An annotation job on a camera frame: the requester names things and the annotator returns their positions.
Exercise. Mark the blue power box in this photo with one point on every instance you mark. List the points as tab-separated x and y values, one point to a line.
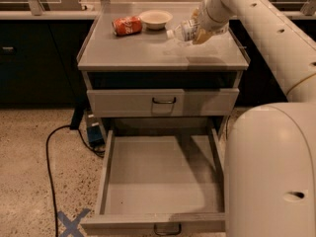
93	130

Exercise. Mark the open grey middle drawer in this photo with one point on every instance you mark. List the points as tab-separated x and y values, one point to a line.
163	184

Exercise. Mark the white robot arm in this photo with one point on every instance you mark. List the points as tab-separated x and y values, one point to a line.
270	157

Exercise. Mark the grey drawer cabinet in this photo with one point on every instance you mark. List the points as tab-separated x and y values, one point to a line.
149	60

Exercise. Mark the blue tape cross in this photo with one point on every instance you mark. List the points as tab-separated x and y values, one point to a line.
71	226

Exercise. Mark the dark lab bench cabinets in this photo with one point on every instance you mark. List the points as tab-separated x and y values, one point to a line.
38	67

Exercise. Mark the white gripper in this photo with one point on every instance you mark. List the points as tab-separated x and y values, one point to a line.
207	18

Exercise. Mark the white paper bowl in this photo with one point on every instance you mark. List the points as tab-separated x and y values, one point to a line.
155	19

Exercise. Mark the clear plastic water bottle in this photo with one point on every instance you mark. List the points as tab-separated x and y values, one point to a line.
185	31

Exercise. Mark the closed grey top drawer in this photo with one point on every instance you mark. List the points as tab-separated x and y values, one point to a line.
141	103

